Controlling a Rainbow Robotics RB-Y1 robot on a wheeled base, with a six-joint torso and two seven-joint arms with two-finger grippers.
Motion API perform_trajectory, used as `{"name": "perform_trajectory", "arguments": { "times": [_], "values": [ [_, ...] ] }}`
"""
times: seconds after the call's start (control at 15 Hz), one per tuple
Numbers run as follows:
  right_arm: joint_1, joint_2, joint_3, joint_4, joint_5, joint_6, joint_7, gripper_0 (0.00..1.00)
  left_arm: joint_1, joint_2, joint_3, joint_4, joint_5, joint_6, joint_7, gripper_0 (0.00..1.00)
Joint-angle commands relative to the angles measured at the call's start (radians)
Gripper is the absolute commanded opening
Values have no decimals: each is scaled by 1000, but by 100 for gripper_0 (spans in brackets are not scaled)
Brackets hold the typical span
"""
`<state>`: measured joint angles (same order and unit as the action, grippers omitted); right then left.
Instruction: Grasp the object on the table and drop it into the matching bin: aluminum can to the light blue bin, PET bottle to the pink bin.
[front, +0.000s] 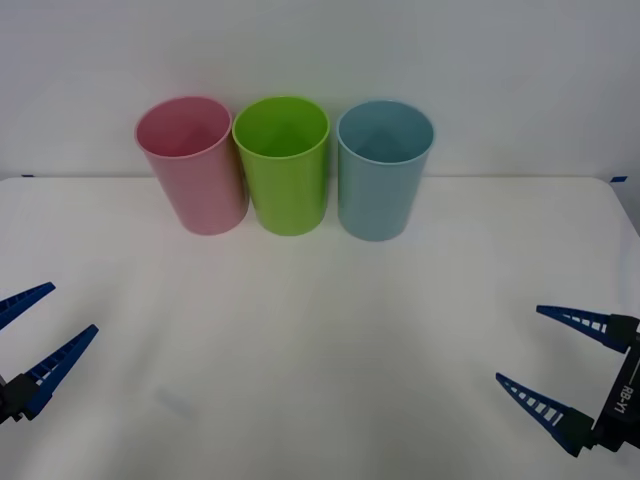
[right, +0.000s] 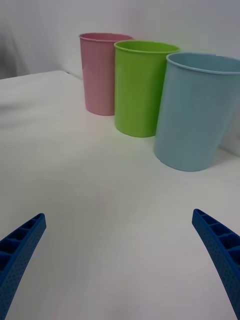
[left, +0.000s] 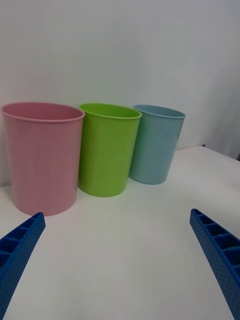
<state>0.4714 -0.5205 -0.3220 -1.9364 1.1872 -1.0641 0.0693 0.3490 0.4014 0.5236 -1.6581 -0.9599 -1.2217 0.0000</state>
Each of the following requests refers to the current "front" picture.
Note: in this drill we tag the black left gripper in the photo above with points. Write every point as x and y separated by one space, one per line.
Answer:
3 400

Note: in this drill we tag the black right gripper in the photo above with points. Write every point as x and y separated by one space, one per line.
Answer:
622 395

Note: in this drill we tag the pink plastic bin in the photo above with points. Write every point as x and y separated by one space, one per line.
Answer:
200 185

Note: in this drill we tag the pale blue plastic bin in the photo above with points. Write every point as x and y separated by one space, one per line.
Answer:
377 200

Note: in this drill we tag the green plastic bin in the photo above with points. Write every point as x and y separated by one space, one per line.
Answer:
287 195

